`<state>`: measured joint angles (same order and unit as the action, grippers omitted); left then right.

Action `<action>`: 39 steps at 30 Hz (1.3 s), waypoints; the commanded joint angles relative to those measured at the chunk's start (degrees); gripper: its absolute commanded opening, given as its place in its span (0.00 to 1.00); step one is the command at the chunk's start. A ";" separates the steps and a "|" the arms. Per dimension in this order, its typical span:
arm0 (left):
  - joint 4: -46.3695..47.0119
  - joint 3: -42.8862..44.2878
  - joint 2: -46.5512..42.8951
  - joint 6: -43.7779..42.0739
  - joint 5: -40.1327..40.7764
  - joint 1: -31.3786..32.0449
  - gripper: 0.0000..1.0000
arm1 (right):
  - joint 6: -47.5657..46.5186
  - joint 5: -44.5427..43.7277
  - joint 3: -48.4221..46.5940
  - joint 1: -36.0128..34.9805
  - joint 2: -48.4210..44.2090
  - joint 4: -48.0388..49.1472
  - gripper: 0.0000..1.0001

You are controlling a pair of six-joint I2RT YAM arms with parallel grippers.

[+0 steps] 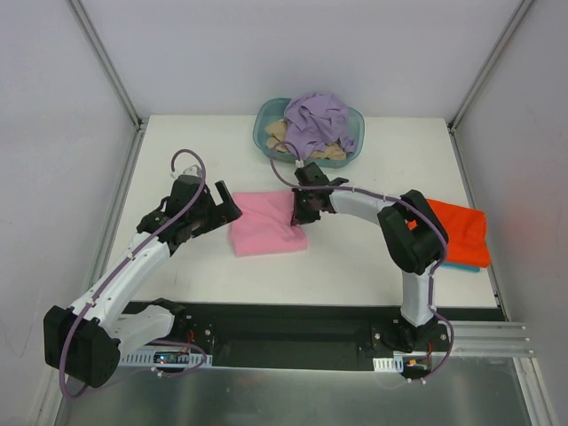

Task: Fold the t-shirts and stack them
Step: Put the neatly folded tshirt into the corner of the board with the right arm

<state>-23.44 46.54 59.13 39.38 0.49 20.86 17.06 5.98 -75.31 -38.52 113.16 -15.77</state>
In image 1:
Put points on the aluminium frame post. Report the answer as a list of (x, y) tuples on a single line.
[(91, 34), (492, 60)]

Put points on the left aluminium frame post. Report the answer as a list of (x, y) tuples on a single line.
[(91, 34)]

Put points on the right white cable duct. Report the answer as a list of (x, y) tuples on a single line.
[(388, 365)]

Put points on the teal folded t shirt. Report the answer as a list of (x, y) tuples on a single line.
[(461, 267)]

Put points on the purple t shirt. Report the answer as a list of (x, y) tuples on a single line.
[(316, 121)]

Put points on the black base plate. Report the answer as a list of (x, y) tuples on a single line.
[(292, 337)]

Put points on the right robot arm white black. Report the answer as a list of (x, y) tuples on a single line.
[(414, 236)]

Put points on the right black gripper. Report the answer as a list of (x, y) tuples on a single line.
[(302, 204)]

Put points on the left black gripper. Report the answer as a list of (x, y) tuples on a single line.
[(215, 209)]

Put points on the pink t shirt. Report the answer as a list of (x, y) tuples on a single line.
[(264, 227)]

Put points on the right aluminium frame post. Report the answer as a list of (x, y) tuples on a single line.
[(492, 60)]

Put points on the orange folded t shirt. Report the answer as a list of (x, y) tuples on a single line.
[(467, 230)]

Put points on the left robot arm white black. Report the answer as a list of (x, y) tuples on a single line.
[(86, 340)]

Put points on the teal plastic basket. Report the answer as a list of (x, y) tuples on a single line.
[(273, 110)]

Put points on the white cable duct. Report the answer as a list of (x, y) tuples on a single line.
[(388, 365), (165, 359)]

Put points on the beige t shirt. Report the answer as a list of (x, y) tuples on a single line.
[(277, 132)]

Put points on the left white cable duct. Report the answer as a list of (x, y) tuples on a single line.
[(165, 359)]

